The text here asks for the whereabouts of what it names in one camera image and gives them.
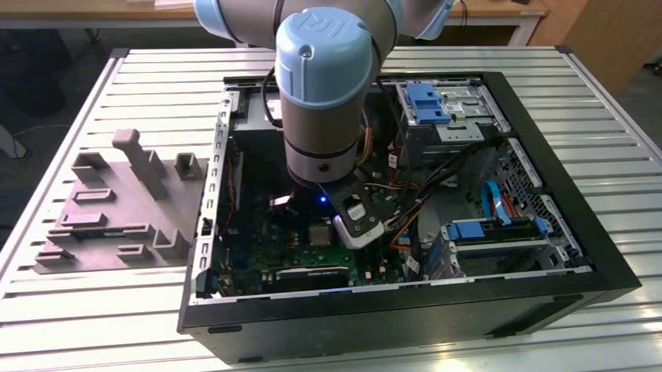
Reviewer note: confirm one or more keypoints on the RAM stick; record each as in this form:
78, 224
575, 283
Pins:
98, 232

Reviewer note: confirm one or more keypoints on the hard disk in blue carrier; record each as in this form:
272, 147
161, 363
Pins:
507, 230

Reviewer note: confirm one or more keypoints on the wooden desk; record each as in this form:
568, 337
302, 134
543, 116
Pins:
103, 13

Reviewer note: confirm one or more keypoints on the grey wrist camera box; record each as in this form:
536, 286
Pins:
362, 232

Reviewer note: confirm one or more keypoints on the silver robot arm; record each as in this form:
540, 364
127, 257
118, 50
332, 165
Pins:
321, 116

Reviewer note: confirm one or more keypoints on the silver CPU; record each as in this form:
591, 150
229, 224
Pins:
320, 235

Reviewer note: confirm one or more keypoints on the black case fan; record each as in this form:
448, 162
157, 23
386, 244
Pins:
233, 193

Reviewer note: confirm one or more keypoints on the blue board connector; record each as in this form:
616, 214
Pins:
240, 259

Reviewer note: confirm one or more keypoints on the black PC case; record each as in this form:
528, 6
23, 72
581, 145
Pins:
362, 325

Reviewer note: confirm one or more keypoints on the green motherboard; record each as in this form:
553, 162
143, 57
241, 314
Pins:
274, 248

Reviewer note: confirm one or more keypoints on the black RAM slot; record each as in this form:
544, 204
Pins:
380, 257
365, 259

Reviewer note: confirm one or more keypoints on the grey parts rack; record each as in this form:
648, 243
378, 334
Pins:
130, 217

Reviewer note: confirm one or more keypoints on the wooden cabinet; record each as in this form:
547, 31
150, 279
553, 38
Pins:
611, 38

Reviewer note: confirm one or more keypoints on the grey power supply unit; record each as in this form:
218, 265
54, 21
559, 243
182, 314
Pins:
258, 155

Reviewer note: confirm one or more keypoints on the metal drive cage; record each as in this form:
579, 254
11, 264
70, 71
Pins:
456, 135

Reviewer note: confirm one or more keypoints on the metal disk bay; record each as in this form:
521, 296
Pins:
497, 247

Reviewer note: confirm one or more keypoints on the blue drive latch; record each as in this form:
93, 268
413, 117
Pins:
426, 104

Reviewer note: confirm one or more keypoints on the black graphics card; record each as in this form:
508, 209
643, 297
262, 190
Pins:
310, 277

